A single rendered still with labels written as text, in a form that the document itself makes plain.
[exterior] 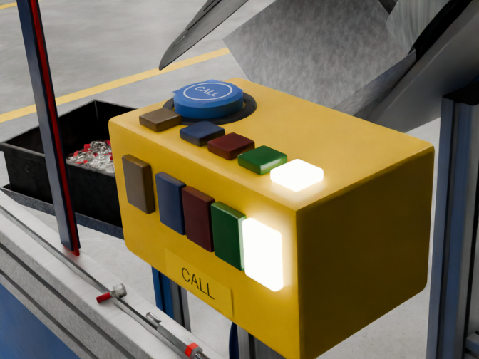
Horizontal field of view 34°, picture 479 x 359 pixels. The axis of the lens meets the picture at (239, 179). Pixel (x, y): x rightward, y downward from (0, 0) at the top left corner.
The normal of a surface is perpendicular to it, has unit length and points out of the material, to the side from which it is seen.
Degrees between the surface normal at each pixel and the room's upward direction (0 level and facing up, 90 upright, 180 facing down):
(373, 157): 0
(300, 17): 55
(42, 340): 90
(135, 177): 90
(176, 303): 90
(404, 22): 99
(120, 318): 0
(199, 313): 0
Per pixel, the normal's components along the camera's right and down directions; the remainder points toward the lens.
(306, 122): -0.06, -0.90
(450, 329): -0.77, 0.33
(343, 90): -0.24, -0.14
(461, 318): 0.64, 0.31
